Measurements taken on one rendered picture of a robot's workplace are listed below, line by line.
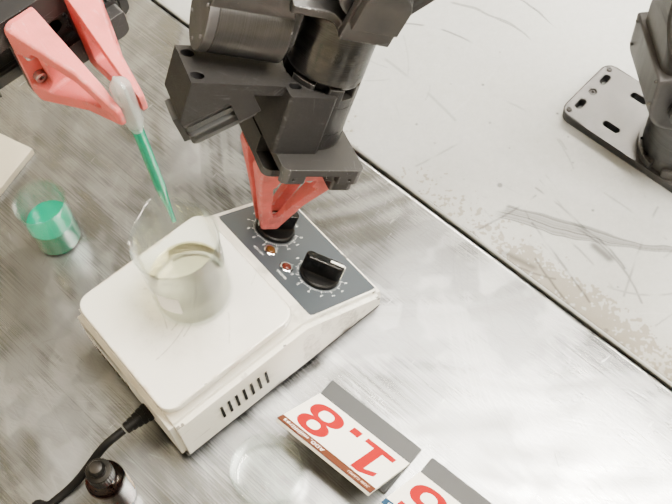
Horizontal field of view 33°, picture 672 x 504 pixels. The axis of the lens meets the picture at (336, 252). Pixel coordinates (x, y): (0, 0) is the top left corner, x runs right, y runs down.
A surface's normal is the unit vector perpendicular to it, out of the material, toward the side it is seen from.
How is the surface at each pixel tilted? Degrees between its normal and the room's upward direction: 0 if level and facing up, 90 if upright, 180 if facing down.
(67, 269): 0
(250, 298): 0
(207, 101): 79
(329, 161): 29
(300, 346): 90
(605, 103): 0
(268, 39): 74
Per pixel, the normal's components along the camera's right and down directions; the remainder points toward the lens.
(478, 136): -0.07, -0.48
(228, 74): 0.31, -0.71
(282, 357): 0.64, 0.65
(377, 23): 0.11, 0.87
